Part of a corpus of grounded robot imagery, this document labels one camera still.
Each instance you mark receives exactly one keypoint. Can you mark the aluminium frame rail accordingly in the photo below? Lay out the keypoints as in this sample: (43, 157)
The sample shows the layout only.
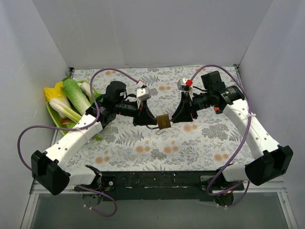
(265, 207)

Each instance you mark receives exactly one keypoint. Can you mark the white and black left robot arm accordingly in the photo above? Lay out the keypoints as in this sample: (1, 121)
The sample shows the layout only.
(49, 168)

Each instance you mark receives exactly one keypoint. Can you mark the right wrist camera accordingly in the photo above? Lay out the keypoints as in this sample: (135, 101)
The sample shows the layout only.
(185, 85)

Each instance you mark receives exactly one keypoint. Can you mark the napa cabbage toy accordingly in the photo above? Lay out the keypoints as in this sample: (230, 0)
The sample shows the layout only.
(76, 96)

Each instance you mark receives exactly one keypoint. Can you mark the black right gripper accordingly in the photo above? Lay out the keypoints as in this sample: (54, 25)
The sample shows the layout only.
(189, 108)

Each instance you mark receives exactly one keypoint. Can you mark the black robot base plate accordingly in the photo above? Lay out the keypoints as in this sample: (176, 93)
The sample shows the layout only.
(155, 185)

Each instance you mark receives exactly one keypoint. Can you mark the yellow-leaf cabbage toy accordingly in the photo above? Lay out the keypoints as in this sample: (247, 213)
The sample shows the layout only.
(59, 102)

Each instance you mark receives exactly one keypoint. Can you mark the large brass padlock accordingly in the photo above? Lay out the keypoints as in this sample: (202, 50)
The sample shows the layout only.
(163, 122)

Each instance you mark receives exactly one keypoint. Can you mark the green vegetable tray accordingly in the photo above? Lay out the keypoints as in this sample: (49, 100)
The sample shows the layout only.
(63, 122)

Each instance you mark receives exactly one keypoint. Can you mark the bok choy toy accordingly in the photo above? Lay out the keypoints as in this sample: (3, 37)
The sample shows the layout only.
(90, 93)

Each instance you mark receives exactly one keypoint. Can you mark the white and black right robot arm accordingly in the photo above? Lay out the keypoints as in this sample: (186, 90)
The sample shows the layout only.
(271, 160)

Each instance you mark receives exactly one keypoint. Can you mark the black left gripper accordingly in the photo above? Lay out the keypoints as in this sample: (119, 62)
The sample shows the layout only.
(141, 112)

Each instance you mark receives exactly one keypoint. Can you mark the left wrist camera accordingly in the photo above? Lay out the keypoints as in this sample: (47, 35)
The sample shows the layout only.
(143, 92)

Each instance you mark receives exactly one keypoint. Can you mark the floral patterned table mat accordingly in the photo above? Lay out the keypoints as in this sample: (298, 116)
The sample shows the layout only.
(206, 143)

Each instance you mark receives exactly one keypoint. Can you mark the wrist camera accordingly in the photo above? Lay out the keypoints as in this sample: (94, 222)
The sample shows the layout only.
(185, 85)
(143, 92)

